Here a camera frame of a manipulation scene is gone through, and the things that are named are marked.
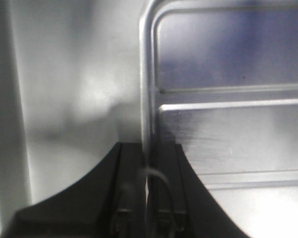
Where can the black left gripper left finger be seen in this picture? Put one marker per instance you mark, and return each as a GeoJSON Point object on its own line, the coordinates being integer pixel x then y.
{"type": "Point", "coordinates": [108, 202]}

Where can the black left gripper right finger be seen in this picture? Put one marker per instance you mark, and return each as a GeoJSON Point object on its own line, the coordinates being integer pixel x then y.
{"type": "Point", "coordinates": [179, 204]}

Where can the small silver metal tray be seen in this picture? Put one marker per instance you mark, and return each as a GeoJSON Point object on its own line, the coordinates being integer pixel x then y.
{"type": "Point", "coordinates": [220, 78]}

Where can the large grey serving tray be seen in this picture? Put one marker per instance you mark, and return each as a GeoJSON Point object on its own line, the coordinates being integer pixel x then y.
{"type": "Point", "coordinates": [69, 90]}

